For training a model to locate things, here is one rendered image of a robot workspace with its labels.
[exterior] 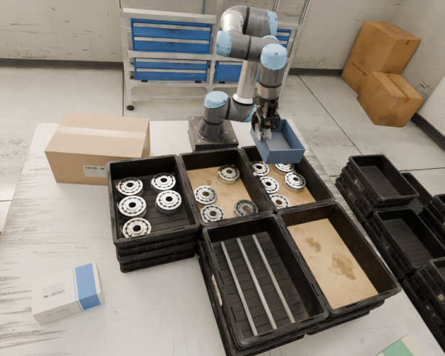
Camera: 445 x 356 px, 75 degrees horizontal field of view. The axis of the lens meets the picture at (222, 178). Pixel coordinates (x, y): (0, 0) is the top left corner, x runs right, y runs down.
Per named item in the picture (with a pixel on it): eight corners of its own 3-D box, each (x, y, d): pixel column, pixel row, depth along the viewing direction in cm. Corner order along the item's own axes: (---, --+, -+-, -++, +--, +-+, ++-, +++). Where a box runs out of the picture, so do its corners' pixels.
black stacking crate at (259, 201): (176, 172, 138) (177, 155, 130) (234, 165, 147) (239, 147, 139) (198, 244, 113) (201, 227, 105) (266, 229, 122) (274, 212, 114)
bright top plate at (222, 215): (196, 208, 119) (197, 207, 119) (220, 203, 123) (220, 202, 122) (205, 227, 113) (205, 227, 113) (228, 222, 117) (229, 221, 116)
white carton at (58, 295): (99, 273, 111) (95, 261, 104) (104, 303, 104) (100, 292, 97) (39, 291, 103) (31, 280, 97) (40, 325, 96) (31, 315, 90)
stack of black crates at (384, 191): (323, 197, 235) (348, 155, 203) (354, 194, 243) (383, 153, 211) (348, 239, 209) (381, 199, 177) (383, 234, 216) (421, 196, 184)
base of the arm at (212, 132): (198, 121, 170) (199, 107, 162) (223, 123, 172) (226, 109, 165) (197, 138, 160) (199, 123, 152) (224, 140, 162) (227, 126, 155)
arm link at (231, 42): (221, -2, 126) (218, 26, 89) (246, 3, 128) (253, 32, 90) (217, 27, 134) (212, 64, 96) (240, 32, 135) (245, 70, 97)
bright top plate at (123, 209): (119, 197, 117) (119, 196, 117) (145, 196, 120) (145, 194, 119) (119, 217, 111) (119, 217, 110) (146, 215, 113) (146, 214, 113)
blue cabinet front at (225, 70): (213, 80, 308) (220, 24, 268) (276, 82, 326) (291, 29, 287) (214, 82, 306) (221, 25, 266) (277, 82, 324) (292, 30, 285)
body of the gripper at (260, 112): (258, 133, 103) (261, 104, 94) (251, 119, 109) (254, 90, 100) (278, 131, 104) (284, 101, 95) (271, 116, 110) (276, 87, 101)
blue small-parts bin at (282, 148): (249, 132, 124) (253, 119, 119) (280, 131, 128) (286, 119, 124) (265, 164, 111) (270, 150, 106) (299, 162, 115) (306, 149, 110)
